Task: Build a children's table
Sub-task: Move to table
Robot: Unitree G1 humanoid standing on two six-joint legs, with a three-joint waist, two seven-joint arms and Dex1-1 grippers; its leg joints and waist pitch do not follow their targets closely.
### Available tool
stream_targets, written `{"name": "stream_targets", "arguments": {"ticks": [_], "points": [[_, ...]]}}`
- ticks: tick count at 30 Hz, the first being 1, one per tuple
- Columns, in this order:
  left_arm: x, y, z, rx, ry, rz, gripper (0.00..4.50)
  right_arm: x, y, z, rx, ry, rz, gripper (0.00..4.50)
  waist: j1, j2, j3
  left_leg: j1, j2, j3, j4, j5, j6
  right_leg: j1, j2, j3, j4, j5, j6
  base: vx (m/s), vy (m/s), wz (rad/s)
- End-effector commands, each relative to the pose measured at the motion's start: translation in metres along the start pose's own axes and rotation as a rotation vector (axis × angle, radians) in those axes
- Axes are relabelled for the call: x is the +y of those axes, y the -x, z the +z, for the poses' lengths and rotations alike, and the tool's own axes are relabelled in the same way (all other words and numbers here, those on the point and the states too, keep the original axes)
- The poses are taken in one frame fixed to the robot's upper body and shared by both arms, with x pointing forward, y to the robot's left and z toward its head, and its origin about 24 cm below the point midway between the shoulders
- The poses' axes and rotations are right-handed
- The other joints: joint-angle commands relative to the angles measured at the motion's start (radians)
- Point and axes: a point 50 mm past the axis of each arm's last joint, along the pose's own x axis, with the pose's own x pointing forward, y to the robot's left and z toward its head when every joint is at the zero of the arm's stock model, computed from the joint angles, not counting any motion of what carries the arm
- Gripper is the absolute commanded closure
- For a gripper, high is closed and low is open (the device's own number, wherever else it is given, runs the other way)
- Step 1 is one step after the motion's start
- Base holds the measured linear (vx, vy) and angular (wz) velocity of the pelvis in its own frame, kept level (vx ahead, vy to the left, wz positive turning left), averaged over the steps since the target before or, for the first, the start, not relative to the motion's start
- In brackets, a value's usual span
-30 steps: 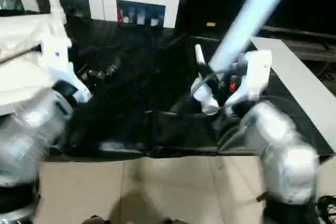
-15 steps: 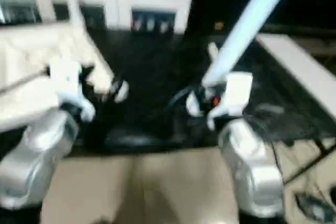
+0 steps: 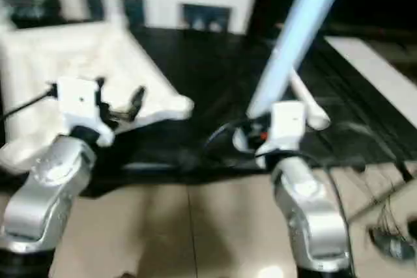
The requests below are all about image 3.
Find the white plastic table top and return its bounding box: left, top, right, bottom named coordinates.
left=0, top=20, right=195, bottom=176

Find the black work mat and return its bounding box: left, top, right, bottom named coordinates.
left=0, top=23, right=417, bottom=194

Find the white flat board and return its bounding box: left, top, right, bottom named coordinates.
left=323, top=35, right=417, bottom=127

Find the black folding stand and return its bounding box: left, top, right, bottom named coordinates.
left=345, top=180, right=417, bottom=225

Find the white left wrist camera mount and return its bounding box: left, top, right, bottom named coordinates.
left=54, top=77, right=116, bottom=148

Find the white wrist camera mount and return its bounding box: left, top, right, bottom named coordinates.
left=253, top=100, right=308, bottom=171
left=54, top=77, right=116, bottom=148

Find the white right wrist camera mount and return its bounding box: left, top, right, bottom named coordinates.
left=253, top=100, right=308, bottom=171

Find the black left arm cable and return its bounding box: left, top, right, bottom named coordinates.
left=0, top=88, right=61, bottom=124

